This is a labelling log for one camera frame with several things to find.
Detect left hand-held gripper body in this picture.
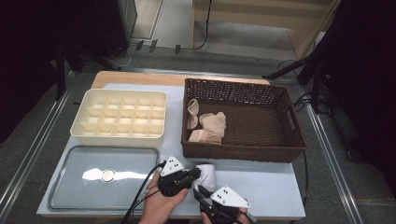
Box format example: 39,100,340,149
157,155,200,198

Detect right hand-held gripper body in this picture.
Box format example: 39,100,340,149
199,185,251,224

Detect white sock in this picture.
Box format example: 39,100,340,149
194,163,217,193

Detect thin peach sock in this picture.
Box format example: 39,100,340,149
186,98,201,131
187,129,222,145

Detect clear plastic box lid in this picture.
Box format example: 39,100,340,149
48,145,162,212

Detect cream divided storage box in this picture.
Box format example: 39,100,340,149
69,88,168,148

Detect brown wicker basket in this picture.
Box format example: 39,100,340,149
180,77,309,163

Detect person's right hand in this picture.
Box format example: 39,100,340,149
201,206,256,224

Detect person's left hand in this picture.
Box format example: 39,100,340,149
138,172,190,224

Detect black tripod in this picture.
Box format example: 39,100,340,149
262,46,331,115

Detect black metal stand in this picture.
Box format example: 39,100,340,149
52,40,124,102

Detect dark metal cabinet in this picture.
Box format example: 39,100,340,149
94,0,138,59

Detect black curtain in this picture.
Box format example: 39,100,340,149
0,0,129,144
311,0,396,200

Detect light wooden shelf unit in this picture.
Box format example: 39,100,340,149
191,0,342,60

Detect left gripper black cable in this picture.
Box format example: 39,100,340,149
120,161,167,224

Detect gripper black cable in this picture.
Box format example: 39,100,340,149
120,161,167,224
288,151,310,224

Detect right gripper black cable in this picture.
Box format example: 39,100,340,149
288,151,310,224

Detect aluminium frame rail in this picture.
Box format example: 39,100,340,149
129,67,300,82
0,71,78,216
298,85,365,224

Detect white floor cable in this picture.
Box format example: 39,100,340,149
106,43,134,69

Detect black floor cables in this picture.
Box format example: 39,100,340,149
276,59,316,113

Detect black hanging cable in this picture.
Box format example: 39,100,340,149
191,0,213,51

